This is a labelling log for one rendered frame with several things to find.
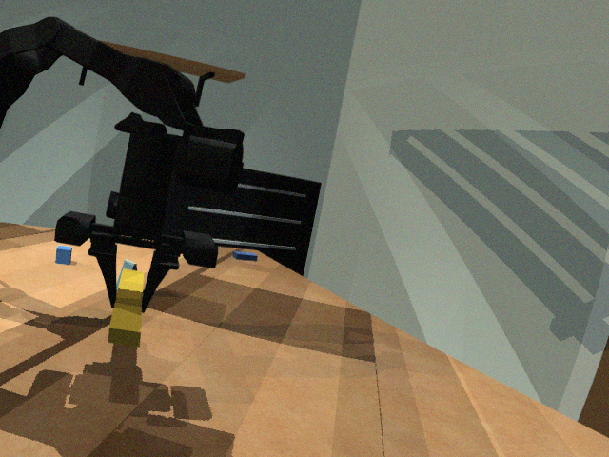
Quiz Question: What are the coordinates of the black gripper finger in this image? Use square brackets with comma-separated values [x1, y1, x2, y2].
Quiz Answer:
[142, 250, 180, 313]
[88, 244, 117, 308]

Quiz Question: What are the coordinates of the yellow bar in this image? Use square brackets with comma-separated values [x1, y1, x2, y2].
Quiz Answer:
[108, 268, 144, 348]

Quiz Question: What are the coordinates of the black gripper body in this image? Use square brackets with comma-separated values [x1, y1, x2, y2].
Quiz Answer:
[54, 173, 218, 268]

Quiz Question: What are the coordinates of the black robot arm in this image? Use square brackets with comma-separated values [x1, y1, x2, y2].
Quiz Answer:
[0, 16, 245, 195]

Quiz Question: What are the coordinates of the teal triangular wedge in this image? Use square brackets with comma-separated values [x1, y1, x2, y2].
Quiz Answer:
[116, 262, 137, 290]

